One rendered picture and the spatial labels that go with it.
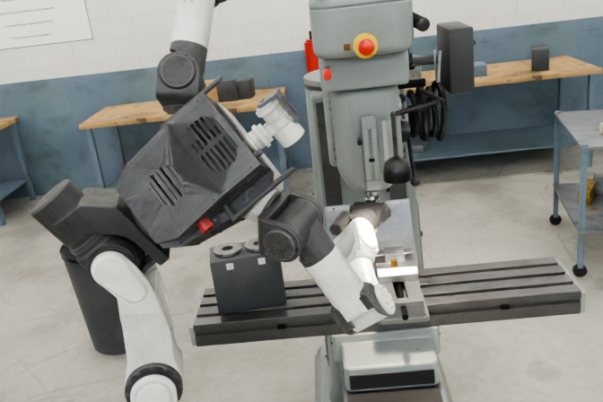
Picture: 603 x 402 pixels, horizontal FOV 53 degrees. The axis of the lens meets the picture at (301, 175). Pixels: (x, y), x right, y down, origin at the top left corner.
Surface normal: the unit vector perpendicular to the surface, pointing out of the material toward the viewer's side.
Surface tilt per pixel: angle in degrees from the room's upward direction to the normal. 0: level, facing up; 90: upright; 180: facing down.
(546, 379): 0
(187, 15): 59
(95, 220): 90
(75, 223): 90
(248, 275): 90
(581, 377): 0
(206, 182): 74
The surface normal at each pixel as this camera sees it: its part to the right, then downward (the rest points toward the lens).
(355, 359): -0.11, -0.94
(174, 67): 0.04, -0.15
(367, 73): -0.02, 0.33
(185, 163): -0.33, 0.07
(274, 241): -0.42, 0.45
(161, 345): 0.20, 0.30
